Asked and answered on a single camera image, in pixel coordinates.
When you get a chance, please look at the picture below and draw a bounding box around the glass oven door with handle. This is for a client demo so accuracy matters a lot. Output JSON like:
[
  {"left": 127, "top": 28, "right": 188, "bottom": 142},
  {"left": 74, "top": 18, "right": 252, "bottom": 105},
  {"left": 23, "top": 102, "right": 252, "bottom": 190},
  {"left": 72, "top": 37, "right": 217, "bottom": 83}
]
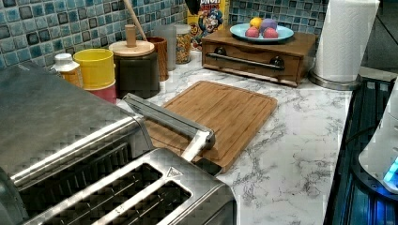
[{"left": 123, "top": 93, "right": 216, "bottom": 161}]

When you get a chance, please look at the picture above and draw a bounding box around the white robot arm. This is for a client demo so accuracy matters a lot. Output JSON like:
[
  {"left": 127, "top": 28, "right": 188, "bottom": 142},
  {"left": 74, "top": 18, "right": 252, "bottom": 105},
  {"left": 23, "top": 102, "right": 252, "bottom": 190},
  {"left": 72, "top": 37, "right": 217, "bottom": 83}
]
[{"left": 359, "top": 82, "right": 398, "bottom": 194}]

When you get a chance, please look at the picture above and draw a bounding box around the silver toaster oven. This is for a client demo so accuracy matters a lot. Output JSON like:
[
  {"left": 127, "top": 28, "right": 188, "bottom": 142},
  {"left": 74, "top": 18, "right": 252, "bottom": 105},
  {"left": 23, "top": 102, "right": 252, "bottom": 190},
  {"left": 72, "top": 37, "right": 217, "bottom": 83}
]
[{"left": 0, "top": 62, "right": 153, "bottom": 225}]

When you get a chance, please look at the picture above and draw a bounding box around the bamboo cutting board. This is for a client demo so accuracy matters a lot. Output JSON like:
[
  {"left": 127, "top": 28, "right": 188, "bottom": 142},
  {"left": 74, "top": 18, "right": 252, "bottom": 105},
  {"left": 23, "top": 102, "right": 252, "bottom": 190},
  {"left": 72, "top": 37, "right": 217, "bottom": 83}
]
[{"left": 163, "top": 81, "right": 277, "bottom": 173}]

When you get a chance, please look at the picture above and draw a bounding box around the clear jar with cereal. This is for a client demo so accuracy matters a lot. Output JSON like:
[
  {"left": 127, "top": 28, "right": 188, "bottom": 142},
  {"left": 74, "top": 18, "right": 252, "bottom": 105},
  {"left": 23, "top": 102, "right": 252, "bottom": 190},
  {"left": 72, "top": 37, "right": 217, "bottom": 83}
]
[{"left": 175, "top": 24, "right": 191, "bottom": 64}]

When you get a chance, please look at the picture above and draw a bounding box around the black canister with wooden lid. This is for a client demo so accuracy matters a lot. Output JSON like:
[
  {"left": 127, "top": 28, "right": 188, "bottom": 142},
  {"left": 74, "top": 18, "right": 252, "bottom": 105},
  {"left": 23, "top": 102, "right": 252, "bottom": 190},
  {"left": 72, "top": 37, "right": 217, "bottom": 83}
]
[{"left": 109, "top": 24, "right": 160, "bottom": 98}]

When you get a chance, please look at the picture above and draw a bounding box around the brown wooden utensil cup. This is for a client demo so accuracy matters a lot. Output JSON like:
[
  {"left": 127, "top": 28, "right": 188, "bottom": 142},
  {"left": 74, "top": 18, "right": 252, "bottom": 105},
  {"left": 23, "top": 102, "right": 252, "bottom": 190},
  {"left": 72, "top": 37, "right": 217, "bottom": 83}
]
[{"left": 147, "top": 37, "right": 169, "bottom": 82}]

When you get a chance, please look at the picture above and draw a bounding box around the silver two-slot toaster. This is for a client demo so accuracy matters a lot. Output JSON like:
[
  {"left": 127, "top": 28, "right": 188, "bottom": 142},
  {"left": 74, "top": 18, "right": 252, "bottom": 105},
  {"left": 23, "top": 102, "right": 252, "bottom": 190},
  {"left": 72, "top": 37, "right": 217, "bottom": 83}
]
[{"left": 23, "top": 148, "right": 237, "bottom": 225}]

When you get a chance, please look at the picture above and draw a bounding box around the light blue plate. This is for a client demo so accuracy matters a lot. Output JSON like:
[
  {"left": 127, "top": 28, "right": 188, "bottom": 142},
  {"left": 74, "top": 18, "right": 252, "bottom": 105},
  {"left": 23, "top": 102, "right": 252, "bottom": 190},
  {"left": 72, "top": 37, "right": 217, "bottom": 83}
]
[{"left": 230, "top": 23, "right": 294, "bottom": 43}]

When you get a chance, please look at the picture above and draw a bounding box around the pink red cup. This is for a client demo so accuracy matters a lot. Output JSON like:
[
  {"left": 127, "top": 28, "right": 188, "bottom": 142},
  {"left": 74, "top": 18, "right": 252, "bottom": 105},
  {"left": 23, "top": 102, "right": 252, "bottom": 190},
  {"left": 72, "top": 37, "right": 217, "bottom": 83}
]
[{"left": 88, "top": 82, "right": 116, "bottom": 104}]

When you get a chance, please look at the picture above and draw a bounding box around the cereal box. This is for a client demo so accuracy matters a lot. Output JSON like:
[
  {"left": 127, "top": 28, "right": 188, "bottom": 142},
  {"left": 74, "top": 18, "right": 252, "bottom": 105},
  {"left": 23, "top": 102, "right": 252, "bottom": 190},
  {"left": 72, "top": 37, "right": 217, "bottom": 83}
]
[{"left": 185, "top": 0, "right": 230, "bottom": 51}]

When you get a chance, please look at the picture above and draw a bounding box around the red toy strawberry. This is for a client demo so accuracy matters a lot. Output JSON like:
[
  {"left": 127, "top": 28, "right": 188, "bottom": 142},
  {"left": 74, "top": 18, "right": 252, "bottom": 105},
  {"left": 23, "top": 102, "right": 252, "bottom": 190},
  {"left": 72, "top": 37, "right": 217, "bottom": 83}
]
[
  {"left": 263, "top": 27, "right": 279, "bottom": 38},
  {"left": 245, "top": 26, "right": 260, "bottom": 38}
]

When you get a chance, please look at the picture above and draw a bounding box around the wooden drawer box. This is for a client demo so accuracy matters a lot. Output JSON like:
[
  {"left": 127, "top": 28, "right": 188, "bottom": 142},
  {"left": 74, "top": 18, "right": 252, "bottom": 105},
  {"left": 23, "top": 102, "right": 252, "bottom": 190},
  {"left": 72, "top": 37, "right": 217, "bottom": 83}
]
[{"left": 202, "top": 30, "right": 316, "bottom": 87}]

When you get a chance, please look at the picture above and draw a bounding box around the yellow toy lemon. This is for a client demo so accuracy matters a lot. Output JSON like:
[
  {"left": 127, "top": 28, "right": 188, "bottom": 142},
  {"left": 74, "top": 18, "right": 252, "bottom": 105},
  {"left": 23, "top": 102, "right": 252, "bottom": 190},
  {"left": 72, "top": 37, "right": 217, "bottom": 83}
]
[{"left": 250, "top": 17, "right": 262, "bottom": 28}]

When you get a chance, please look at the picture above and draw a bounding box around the yellow cup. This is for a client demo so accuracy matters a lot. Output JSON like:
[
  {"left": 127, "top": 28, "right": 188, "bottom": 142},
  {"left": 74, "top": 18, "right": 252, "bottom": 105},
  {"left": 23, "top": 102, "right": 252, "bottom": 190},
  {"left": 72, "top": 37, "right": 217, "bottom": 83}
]
[{"left": 73, "top": 49, "right": 115, "bottom": 89}]

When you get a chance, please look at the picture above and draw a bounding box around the purple toy plum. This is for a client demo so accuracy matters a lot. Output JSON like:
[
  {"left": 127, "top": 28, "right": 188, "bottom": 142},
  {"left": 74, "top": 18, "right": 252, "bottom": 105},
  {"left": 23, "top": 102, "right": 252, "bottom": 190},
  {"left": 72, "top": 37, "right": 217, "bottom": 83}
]
[{"left": 259, "top": 19, "right": 277, "bottom": 32}]

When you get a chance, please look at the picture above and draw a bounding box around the wooden spoon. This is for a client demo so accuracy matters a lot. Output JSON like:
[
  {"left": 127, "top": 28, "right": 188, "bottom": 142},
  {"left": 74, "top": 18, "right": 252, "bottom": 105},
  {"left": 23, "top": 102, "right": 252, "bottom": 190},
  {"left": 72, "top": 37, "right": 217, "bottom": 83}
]
[{"left": 123, "top": 0, "right": 147, "bottom": 41}]

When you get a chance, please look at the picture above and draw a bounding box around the white capped seasoning bottle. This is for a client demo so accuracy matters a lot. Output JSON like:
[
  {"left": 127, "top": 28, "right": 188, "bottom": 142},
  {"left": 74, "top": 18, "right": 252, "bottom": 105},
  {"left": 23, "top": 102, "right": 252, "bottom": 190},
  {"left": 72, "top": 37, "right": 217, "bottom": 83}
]
[{"left": 52, "top": 53, "right": 83, "bottom": 87}]

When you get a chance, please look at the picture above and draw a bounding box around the silver paper towel holder base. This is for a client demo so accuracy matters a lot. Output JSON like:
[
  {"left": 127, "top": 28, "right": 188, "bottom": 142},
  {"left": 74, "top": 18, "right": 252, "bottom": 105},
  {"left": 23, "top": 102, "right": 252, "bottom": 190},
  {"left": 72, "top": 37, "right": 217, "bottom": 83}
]
[{"left": 308, "top": 69, "right": 362, "bottom": 91}]

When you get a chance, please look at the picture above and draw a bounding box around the paper towel roll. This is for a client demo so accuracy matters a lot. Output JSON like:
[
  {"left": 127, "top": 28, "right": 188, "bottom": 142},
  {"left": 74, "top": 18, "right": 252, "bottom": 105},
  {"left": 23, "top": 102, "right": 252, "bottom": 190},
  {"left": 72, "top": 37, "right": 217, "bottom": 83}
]
[{"left": 314, "top": 0, "right": 379, "bottom": 83}]

